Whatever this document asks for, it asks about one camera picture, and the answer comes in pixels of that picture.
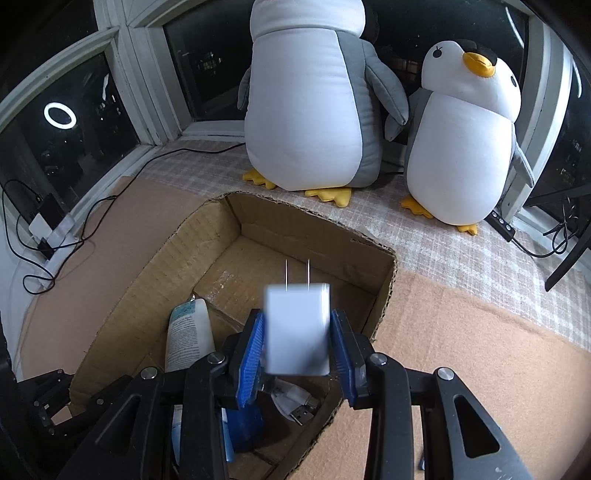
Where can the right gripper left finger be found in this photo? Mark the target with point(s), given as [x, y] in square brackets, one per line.
[165, 424]

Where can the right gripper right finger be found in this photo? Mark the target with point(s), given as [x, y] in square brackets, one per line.
[419, 421]

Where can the white wall charger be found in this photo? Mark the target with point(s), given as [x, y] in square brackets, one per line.
[296, 328]

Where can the white lotion bottle blue cap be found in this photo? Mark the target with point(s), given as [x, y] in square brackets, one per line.
[189, 335]

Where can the cardboard box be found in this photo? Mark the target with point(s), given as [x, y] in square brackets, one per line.
[226, 252]

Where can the black usb hub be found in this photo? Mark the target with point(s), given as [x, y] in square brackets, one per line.
[501, 226]

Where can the small plush penguin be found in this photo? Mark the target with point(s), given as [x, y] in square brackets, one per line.
[462, 141]

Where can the large plush penguin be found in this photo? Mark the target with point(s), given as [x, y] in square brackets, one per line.
[313, 97]

